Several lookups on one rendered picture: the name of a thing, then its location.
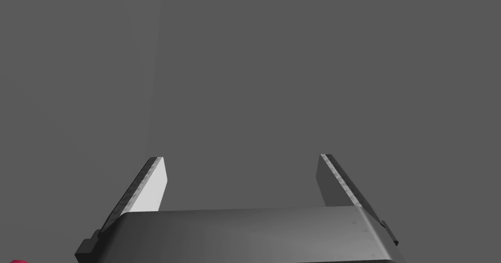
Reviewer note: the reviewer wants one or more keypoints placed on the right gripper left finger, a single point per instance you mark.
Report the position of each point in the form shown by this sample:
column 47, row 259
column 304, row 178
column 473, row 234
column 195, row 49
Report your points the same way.
column 146, row 188

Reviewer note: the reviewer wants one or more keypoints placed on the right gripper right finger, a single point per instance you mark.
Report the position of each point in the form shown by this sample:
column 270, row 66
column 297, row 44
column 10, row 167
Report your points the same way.
column 339, row 188

